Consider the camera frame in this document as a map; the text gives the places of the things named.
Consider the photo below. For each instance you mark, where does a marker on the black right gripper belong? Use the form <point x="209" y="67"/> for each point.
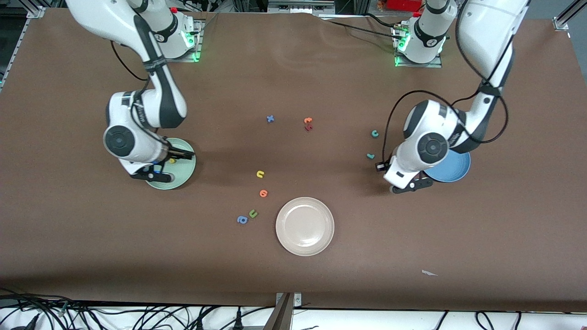
<point x="175" y="155"/>

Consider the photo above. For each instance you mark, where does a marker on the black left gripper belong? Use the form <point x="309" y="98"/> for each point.
<point x="380" y="167"/>

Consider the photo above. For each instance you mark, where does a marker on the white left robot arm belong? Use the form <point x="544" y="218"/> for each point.
<point x="431" y="146"/>

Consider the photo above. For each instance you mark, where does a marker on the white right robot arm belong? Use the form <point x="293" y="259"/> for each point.
<point x="119" y="140"/>

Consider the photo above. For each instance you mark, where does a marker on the light green plate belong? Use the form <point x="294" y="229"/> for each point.
<point x="183" y="174"/>

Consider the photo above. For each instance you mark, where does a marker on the blue plate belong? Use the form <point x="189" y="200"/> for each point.
<point x="454" y="169"/>

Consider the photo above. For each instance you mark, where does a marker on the blue foam letter a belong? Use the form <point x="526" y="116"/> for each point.
<point x="239" y="219"/>

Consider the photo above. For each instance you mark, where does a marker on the green foam letter u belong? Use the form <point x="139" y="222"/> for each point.
<point x="251" y="214"/>

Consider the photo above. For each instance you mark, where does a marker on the beige plate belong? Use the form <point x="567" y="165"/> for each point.
<point x="305" y="226"/>

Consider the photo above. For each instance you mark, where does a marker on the brown table cover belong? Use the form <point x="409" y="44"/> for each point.
<point x="321" y="82"/>

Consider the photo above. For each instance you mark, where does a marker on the white paper scrap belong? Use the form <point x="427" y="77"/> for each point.
<point x="429" y="273"/>

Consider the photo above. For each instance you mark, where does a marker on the red box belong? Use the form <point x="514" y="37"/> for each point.
<point x="403" y="4"/>

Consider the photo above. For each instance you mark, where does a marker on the black power plug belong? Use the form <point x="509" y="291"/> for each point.
<point x="200" y="324"/>
<point x="238" y="319"/>
<point x="31" y="321"/>

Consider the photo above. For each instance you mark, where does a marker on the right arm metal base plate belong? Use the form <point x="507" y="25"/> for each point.
<point x="160" y="57"/>

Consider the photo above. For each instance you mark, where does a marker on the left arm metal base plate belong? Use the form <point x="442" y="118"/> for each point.
<point x="435" y="64"/>

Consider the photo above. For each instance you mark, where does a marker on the silver corner bracket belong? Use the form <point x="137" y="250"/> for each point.
<point x="297" y="299"/>

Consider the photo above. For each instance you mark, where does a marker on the metal frame crossbar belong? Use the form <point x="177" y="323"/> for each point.
<point x="300" y="7"/>

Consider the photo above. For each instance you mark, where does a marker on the grey aluminium frame post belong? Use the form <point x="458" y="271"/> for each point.
<point x="279" y="316"/>

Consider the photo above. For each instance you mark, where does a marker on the aluminium frame rail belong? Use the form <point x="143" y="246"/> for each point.
<point x="34" y="11"/>

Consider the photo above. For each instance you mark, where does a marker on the aluminium frame corner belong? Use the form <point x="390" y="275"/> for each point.
<point x="562" y="23"/>

